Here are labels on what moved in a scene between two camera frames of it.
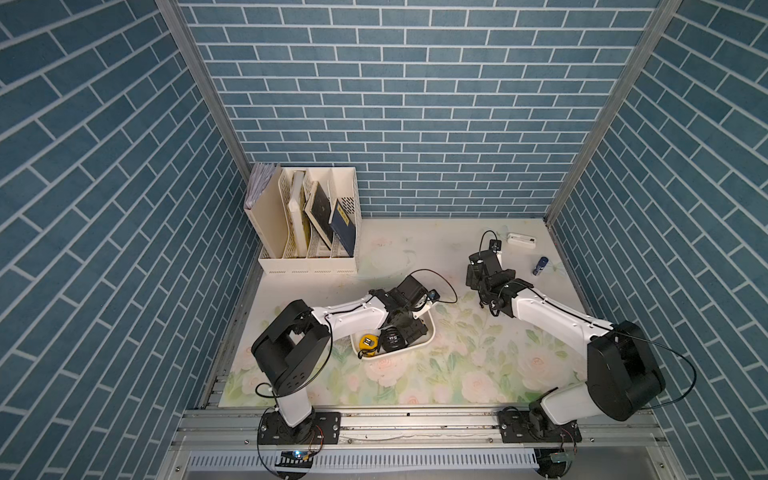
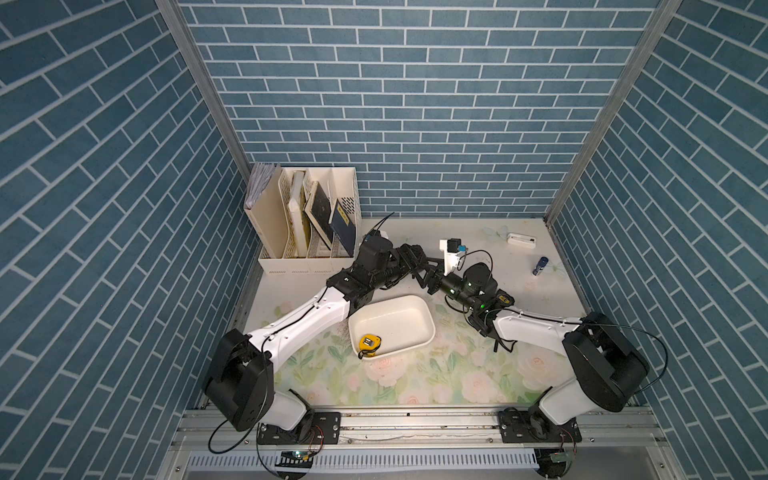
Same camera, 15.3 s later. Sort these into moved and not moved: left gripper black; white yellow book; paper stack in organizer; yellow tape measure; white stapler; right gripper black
Moved: right gripper black; left gripper black
Not moved: paper stack in organizer; white stapler; white yellow book; yellow tape measure
